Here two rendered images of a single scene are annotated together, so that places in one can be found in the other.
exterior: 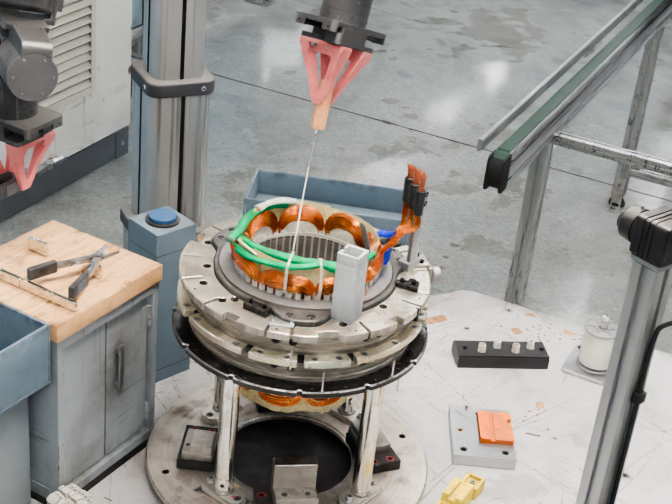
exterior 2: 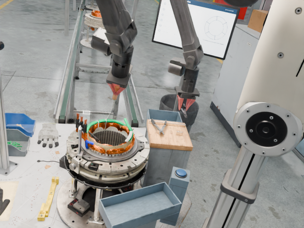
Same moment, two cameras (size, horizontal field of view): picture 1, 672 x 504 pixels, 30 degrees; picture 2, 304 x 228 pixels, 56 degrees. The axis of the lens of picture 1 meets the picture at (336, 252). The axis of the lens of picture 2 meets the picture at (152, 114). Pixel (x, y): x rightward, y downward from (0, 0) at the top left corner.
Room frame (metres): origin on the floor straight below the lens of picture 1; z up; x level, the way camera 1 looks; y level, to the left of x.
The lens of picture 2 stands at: (2.19, -0.42, 1.75)
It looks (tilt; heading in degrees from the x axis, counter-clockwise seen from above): 29 degrees down; 141
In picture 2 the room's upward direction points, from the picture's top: 11 degrees clockwise
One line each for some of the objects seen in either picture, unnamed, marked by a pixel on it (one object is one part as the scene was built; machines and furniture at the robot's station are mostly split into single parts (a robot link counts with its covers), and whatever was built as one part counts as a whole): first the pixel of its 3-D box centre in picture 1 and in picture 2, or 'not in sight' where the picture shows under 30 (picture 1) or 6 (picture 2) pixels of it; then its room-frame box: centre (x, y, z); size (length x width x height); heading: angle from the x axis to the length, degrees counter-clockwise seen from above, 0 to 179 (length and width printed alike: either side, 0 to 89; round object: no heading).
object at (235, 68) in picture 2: not in sight; (254, 85); (0.33, 2.57, 0.60); 1.02 x 0.55 x 1.20; 156
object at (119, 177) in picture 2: not in sight; (115, 176); (1.53, -0.01, 1.05); 0.09 x 0.04 x 0.01; 61
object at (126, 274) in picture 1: (55, 277); (168, 134); (1.37, 0.35, 1.05); 0.20 x 0.19 x 0.02; 152
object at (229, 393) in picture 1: (227, 430); not in sight; (1.29, 0.11, 0.91); 0.02 x 0.02 x 0.21
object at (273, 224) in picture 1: (261, 227); not in sight; (1.44, 0.10, 1.12); 0.06 x 0.02 x 0.04; 151
